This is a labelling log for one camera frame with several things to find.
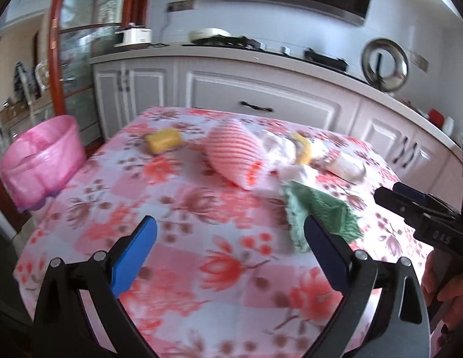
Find black drawer handle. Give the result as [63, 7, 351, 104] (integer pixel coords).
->
[239, 101, 275, 112]

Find large pink foam net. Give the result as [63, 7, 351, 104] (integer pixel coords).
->
[204, 119, 269, 191]

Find wooden glass sliding door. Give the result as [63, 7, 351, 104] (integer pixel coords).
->
[0, 0, 154, 158]

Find person's right hand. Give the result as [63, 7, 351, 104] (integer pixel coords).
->
[421, 251, 463, 330]

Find dining chair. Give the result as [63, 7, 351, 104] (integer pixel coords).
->
[14, 61, 51, 124]

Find white foam sheet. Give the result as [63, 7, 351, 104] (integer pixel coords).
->
[256, 131, 367, 187]

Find white kitchen cabinets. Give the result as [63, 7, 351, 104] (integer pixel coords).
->
[91, 45, 463, 207]

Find white rice cooker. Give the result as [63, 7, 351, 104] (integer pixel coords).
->
[114, 23, 152, 48]

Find black gas stove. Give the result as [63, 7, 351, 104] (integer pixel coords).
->
[188, 34, 349, 73]

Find white pan on stove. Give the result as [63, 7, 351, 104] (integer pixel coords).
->
[188, 27, 230, 44]

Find pink floral tablecloth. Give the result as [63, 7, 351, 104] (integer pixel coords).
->
[13, 106, 434, 358]

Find green zigzag cloth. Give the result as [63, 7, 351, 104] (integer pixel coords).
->
[282, 181, 362, 253]

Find yellow sponge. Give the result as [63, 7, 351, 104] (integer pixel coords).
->
[145, 128, 182, 155]

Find pink lined trash bin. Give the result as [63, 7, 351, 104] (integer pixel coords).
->
[0, 115, 87, 212]

